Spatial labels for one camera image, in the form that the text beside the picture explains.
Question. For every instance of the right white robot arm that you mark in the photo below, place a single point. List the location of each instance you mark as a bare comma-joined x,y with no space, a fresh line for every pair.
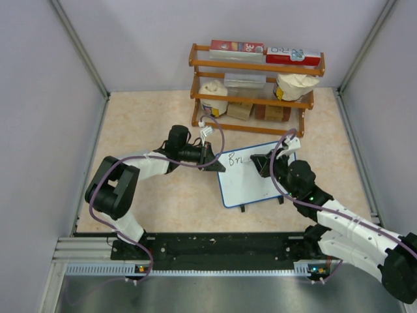
387,256

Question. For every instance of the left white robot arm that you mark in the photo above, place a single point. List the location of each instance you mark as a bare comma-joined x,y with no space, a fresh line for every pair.
111,191

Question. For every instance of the black white marker pen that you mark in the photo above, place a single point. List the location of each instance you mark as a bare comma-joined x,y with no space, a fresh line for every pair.
247,160

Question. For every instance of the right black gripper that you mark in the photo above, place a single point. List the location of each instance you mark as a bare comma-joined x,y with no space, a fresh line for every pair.
262,162

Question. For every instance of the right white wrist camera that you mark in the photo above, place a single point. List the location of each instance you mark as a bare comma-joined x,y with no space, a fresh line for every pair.
288,147

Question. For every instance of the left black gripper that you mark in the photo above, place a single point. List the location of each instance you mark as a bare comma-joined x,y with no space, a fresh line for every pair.
206,153

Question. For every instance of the white bag right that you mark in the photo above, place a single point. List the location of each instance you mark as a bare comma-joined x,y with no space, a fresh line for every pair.
291,87

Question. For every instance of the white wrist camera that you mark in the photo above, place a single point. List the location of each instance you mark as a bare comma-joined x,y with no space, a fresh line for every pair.
205,131
288,147

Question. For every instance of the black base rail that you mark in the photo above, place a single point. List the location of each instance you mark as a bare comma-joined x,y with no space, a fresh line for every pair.
219,251

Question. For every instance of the brown cardboard box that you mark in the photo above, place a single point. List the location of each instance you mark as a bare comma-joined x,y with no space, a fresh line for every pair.
240,110

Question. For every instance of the red white box right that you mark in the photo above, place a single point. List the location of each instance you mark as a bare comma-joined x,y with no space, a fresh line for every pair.
292,56

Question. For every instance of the red foil box left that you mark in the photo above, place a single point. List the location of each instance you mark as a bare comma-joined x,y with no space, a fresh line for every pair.
224,46

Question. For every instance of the blue framed whiteboard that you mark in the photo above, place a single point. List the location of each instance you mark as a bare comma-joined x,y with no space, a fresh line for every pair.
241,184

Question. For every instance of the clear plastic box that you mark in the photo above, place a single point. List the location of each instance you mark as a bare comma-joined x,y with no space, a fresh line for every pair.
250,81

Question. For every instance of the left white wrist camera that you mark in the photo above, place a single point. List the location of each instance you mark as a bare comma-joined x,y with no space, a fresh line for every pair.
205,131

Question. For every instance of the wooden three tier rack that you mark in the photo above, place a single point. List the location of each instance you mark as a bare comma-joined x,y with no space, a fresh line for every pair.
205,69

